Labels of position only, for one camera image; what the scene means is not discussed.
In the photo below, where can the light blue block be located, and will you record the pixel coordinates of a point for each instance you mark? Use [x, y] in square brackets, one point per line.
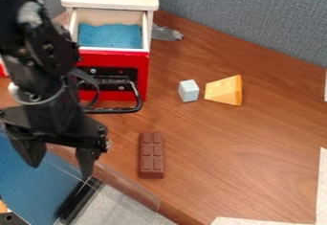
[188, 90]

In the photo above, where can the yellow toy cheese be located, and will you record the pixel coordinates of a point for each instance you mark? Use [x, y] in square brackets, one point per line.
[225, 91]

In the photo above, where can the brown toy chocolate bar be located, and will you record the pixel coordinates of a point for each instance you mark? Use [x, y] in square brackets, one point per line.
[151, 154]

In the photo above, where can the grey cloth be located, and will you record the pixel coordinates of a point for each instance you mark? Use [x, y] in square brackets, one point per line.
[166, 33]

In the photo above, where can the drawer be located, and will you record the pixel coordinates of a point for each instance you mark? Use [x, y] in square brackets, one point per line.
[115, 72]

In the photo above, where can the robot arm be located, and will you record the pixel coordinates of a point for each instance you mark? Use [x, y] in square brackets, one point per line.
[34, 43]

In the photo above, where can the blue cloth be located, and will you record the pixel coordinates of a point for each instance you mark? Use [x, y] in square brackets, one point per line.
[110, 35]

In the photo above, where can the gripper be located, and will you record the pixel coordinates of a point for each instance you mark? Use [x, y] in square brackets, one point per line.
[51, 120]

